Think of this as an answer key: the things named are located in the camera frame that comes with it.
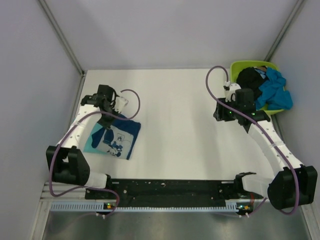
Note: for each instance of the left aluminium frame post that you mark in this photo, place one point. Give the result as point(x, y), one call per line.
point(60, 36)

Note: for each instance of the black t-shirt in basket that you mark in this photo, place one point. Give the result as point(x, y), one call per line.
point(249, 78)

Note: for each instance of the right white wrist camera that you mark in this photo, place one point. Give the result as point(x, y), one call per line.
point(230, 89)

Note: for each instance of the dark blue printed t-shirt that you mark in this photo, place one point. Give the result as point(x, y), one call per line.
point(118, 141)

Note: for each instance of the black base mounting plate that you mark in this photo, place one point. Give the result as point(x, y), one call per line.
point(159, 193)

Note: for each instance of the bright blue t-shirt in basket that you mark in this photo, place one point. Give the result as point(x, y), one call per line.
point(273, 93)

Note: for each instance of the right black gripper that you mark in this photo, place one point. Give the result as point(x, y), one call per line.
point(220, 115)

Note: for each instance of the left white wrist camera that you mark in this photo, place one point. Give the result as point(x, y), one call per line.
point(120, 104)

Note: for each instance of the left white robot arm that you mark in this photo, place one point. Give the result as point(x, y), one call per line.
point(66, 161)

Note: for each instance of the lime green plastic basket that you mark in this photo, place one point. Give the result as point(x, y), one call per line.
point(237, 66)

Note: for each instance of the aluminium frame post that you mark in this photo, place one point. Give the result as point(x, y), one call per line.
point(60, 36)
point(299, 5)

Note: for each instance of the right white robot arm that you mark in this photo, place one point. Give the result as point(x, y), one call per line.
point(293, 184)

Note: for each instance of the aluminium extrusion rail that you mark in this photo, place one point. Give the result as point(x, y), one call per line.
point(59, 188)

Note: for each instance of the folded teal t-shirt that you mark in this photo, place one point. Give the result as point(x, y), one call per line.
point(93, 140)

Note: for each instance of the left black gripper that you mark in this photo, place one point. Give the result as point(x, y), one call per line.
point(106, 124)

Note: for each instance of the right aluminium frame post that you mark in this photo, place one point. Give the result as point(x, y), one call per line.
point(299, 5)

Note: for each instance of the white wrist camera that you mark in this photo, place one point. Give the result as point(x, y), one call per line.
point(230, 89)
point(120, 104)

